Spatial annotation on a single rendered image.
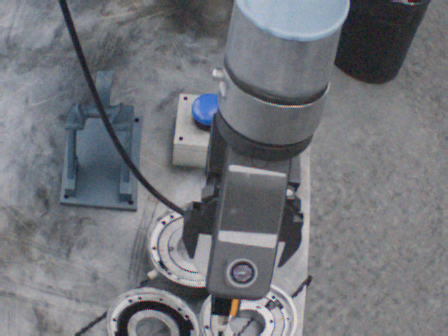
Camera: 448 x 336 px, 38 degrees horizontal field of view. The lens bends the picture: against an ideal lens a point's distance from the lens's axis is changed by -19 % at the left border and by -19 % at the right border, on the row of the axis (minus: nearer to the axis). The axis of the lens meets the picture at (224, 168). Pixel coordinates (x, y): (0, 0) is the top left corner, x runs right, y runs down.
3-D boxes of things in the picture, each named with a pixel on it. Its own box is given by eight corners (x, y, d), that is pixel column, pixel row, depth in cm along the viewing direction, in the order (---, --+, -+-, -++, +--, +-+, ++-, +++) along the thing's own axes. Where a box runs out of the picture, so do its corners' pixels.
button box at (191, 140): (234, 171, 91) (239, 147, 87) (172, 165, 91) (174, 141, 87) (237, 113, 96) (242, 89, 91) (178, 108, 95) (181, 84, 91)
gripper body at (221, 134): (290, 171, 68) (315, 73, 59) (288, 252, 63) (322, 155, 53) (201, 160, 68) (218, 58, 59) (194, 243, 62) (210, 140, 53)
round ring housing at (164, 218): (206, 202, 89) (209, 183, 85) (260, 271, 85) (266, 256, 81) (129, 244, 85) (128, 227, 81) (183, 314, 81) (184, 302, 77)
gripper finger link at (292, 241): (296, 255, 67) (307, 193, 61) (295, 268, 66) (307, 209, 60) (243, 254, 68) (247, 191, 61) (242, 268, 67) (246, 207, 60)
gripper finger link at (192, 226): (228, 250, 68) (256, 190, 61) (227, 266, 66) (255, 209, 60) (175, 240, 67) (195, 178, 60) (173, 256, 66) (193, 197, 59)
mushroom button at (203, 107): (223, 146, 90) (228, 121, 86) (187, 143, 90) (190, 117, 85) (225, 117, 92) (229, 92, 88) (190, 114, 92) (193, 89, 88)
